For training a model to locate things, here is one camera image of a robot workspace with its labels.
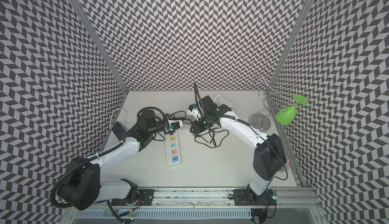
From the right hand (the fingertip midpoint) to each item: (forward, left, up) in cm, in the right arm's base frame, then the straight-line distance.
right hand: (194, 132), depth 79 cm
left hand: (+7, +6, +4) cm, 10 cm away
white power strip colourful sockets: (-9, +12, -12) cm, 19 cm away
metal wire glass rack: (+37, -60, -17) cm, 73 cm away
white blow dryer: (+3, -3, +10) cm, 11 cm away
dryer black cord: (+10, -11, -17) cm, 22 cm away
